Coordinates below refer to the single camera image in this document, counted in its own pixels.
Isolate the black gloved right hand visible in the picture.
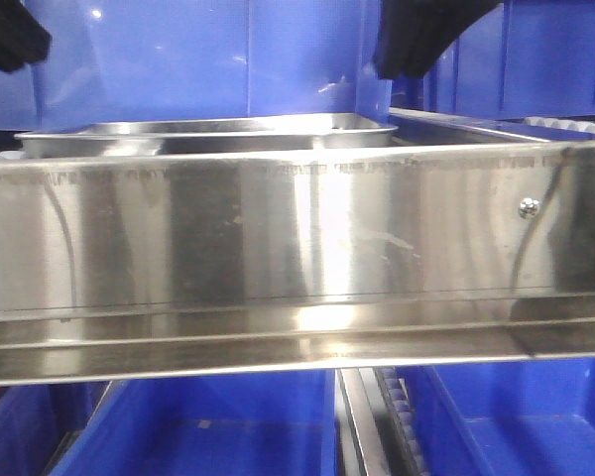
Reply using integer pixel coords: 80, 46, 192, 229
0, 0, 53, 73

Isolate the black gloved left hand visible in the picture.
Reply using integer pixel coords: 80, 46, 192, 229
373, 0, 499, 80

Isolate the silver metal tray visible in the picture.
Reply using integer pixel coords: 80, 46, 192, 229
15, 113, 397, 159

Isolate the large blue bin upper left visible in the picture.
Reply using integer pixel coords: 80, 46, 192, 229
0, 1, 392, 131

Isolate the blue bin upper right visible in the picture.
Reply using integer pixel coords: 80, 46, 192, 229
391, 1, 595, 119

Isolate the white roller track upper right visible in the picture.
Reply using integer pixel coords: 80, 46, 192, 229
523, 116, 595, 135

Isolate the blue bin lower left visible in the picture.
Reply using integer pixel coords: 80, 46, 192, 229
0, 382, 108, 475

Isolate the roller track lower shelf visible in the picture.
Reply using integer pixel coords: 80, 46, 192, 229
335, 367, 428, 475

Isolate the blue bin lower right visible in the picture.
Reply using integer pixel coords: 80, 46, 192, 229
396, 358, 595, 475

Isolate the blue bin lower centre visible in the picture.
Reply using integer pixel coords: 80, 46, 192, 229
52, 370, 336, 475

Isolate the steel divider rail upper shelf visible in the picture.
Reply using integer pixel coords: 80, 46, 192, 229
389, 107, 552, 146

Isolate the silver screw on rail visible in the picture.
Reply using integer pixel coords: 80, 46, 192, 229
518, 197, 540, 219

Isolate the stainless steel shelf front rail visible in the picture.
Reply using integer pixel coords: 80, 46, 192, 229
0, 141, 595, 385

